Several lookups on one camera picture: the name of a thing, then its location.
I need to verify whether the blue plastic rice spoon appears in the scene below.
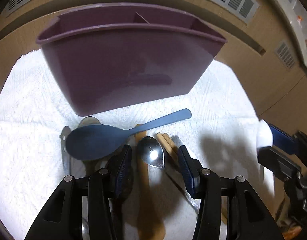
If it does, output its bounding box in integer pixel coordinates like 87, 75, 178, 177
65, 108, 193, 162

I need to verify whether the small grey vent grille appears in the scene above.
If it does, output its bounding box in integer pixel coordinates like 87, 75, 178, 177
274, 40, 296, 70

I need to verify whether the black smiley handle spoon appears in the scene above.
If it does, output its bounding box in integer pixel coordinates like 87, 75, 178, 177
60, 126, 71, 176

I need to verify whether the purple plastic utensil holder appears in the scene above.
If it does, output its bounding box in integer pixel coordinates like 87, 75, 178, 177
36, 3, 226, 116

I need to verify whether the wooden spoon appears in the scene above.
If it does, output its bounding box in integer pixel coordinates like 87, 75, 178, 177
134, 123, 166, 240

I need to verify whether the steel spoon black loop handle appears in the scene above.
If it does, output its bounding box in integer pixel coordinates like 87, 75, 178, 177
137, 137, 200, 215

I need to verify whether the white textured table cloth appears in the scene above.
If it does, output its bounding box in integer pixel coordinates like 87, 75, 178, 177
0, 50, 275, 239

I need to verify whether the black handled brown spoon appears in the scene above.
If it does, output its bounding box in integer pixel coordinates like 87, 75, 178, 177
66, 116, 100, 177

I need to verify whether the long black handled spoon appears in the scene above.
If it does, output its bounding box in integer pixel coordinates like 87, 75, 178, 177
105, 154, 133, 239

